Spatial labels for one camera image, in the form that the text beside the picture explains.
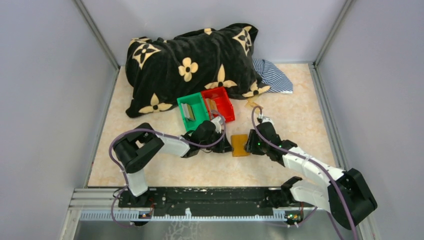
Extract tan leather card holder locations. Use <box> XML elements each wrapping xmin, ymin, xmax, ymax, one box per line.
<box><xmin>230</xmin><ymin>134</ymin><xmax>250</xmax><ymax>158</ymax></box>

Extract green plastic bin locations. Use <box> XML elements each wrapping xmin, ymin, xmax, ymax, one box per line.
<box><xmin>177</xmin><ymin>92</ymin><xmax>210</xmax><ymax>131</ymax></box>

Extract red plastic bin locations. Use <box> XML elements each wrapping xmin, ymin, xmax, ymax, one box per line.
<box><xmin>200</xmin><ymin>87</ymin><xmax>236</xmax><ymax>123</ymax></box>

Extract translucent yellow card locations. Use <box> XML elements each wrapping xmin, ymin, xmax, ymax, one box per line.
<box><xmin>244</xmin><ymin>97</ymin><xmax>263</xmax><ymax>112</ymax></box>

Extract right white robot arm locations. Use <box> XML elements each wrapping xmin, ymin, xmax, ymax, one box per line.
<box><xmin>244</xmin><ymin>121</ymin><xmax>378</xmax><ymax>230</ymax></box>

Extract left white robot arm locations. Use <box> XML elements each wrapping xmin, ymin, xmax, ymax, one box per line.
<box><xmin>108</xmin><ymin>117</ymin><xmax>233</xmax><ymax>197</ymax></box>

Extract cards in green bin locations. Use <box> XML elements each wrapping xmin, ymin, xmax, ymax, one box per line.
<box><xmin>181</xmin><ymin>103</ymin><xmax>196</xmax><ymax>122</ymax></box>

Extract gold card in red bin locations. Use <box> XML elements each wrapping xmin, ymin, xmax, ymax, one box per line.
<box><xmin>205</xmin><ymin>98</ymin><xmax>218</xmax><ymax>115</ymax></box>

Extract blue striped cloth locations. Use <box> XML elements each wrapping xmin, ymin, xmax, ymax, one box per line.
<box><xmin>252</xmin><ymin>58</ymin><xmax>294</xmax><ymax>94</ymax></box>

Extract black floral plush blanket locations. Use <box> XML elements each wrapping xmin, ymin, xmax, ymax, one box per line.
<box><xmin>125</xmin><ymin>23</ymin><xmax>270</xmax><ymax>118</ymax></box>

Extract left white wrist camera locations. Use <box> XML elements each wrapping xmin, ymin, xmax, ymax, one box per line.
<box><xmin>211</xmin><ymin>116</ymin><xmax>226</xmax><ymax>134</ymax></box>

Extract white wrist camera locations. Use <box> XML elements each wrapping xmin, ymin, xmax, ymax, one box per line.
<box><xmin>211</xmin><ymin>116</ymin><xmax>226</xmax><ymax>134</ymax></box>
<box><xmin>257</xmin><ymin>115</ymin><xmax>274</xmax><ymax>125</ymax></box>

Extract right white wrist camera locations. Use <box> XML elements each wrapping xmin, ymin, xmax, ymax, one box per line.
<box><xmin>257</xmin><ymin>115</ymin><xmax>274</xmax><ymax>125</ymax></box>

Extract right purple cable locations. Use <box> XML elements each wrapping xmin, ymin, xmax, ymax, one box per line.
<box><xmin>251</xmin><ymin>105</ymin><xmax>360</xmax><ymax>240</ymax></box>

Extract purple cable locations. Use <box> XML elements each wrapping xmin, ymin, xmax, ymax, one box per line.
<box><xmin>251</xmin><ymin>105</ymin><xmax>360</xmax><ymax>240</ymax></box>
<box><xmin>108</xmin><ymin>110</ymin><xmax>227</xmax><ymax>229</ymax></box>

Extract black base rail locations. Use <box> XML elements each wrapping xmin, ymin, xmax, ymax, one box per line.
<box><xmin>118</xmin><ymin>187</ymin><xmax>310</xmax><ymax>217</ymax></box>

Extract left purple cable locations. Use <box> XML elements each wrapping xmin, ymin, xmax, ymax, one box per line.
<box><xmin>108</xmin><ymin>110</ymin><xmax>227</xmax><ymax>229</ymax></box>

